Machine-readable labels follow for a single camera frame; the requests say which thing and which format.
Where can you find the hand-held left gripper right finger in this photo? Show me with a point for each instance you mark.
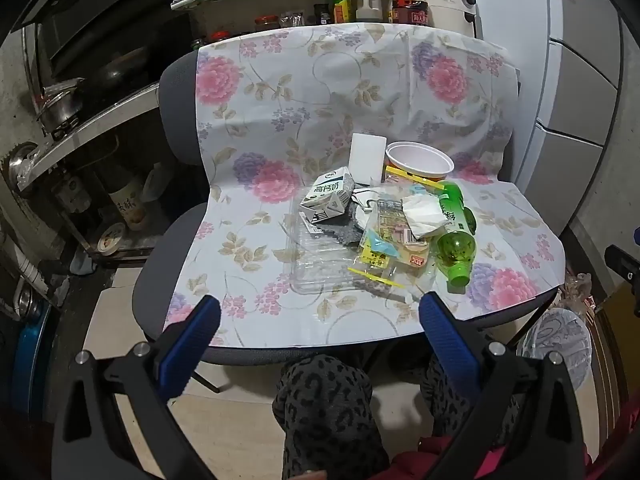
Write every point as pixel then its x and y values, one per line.
pixel 450 340

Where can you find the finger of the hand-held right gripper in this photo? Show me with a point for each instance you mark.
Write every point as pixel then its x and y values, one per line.
pixel 625 272

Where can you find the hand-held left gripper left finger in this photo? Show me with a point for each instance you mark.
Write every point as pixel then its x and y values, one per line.
pixel 195 340

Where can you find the green plastic bottle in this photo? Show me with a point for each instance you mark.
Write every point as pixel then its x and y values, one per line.
pixel 455 250

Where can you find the orange label wrapper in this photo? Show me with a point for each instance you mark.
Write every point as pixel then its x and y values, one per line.
pixel 415 255

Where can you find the white waste bin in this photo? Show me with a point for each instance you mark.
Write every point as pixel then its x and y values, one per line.
pixel 555 340

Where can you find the yellow plastic strip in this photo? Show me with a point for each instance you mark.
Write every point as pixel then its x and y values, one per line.
pixel 410 177
pixel 375 277

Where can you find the yellow blue snack wrapper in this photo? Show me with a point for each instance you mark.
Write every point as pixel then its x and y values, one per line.
pixel 375 252

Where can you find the white tissue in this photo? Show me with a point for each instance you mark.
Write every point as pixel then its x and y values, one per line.
pixel 422 215

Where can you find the clear printed snack wrapper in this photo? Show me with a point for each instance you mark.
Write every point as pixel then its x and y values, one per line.
pixel 390 220

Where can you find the clear plastic tray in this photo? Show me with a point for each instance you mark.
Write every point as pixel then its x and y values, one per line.
pixel 320 260

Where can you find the dark grey cloth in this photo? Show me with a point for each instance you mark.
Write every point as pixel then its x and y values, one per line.
pixel 340 232

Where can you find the white instant noodle bowl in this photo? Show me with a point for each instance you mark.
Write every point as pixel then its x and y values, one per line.
pixel 420 160

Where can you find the white green milk carton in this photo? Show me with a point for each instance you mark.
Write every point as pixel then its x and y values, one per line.
pixel 325 195

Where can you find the clear plastic bag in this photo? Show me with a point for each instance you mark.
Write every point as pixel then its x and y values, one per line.
pixel 579 290

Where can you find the person's right leg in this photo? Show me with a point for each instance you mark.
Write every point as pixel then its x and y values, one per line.
pixel 450 400

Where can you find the person's leg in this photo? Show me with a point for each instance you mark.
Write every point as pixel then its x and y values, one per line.
pixel 325 410
pixel 450 400

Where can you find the brown door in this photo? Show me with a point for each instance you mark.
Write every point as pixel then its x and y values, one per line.
pixel 612 385

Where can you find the pink red jacket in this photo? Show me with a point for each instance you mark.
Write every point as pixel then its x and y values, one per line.
pixel 425 460

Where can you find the small ceramic bowl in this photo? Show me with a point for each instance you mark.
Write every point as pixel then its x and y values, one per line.
pixel 111 237

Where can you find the person's left leg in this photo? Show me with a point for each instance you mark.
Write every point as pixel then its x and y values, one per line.
pixel 325 410

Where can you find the white label liquor bottle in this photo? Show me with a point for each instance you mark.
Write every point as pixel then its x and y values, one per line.
pixel 130 205

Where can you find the grey refrigerator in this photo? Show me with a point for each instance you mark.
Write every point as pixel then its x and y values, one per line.
pixel 575 85

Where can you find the grey office chair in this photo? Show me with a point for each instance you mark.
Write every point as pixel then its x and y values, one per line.
pixel 175 110

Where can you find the steel stove counter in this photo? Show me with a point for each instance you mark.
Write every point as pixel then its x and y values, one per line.
pixel 100 120

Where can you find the floral printed cloth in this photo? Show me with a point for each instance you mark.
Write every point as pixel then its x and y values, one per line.
pixel 300 110

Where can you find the steel pot with lid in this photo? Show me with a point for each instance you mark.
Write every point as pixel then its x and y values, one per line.
pixel 60 107

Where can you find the black wok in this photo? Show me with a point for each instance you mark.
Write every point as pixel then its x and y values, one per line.
pixel 122 67

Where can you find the red lid jar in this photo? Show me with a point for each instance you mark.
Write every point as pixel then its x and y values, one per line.
pixel 220 37
pixel 266 24

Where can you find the white air fryer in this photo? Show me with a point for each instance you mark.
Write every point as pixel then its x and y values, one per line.
pixel 445 0

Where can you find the black range hood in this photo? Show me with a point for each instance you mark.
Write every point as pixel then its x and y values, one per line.
pixel 100 20

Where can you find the dark spice jar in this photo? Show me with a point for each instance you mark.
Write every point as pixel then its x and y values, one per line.
pixel 292 19

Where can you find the white plastic jug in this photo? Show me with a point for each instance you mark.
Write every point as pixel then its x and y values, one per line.
pixel 369 5

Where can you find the green yellow sauce bottle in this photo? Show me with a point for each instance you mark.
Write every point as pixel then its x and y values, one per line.
pixel 343 7

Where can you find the dark yellow cap bottle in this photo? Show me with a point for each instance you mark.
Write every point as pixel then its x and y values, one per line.
pixel 321 7

